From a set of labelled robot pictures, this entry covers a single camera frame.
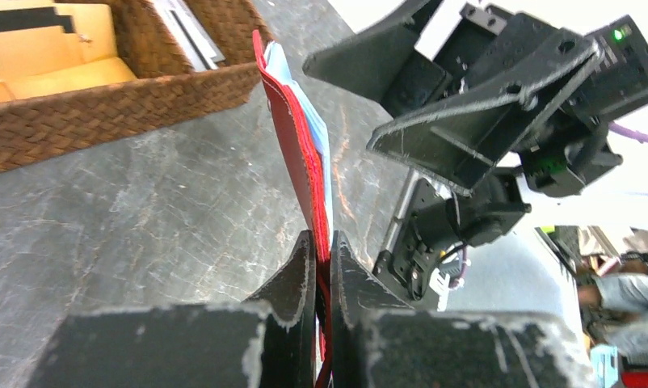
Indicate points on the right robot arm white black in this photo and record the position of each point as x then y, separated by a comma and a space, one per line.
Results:
592, 174

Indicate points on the red card holder wallet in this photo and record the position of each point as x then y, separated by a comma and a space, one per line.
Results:
304, 142

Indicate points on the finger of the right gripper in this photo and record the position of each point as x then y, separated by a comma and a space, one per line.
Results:
366, 64
460, 140

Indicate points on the woven brown basket organizer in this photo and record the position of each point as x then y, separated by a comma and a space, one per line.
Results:
166, 90

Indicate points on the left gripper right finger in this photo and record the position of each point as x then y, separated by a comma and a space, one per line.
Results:
379, 341

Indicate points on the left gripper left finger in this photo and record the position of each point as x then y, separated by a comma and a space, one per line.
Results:
266, 340

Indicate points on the person in grey clothes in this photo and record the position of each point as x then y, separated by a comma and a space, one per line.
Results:
625, 291

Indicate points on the beige cards in basket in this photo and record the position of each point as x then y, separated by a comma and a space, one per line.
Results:
48, 48

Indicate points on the grey cards in basket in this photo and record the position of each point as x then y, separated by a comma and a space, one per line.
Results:
196, 44

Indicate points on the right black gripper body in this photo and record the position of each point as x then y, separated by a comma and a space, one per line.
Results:
451, 50

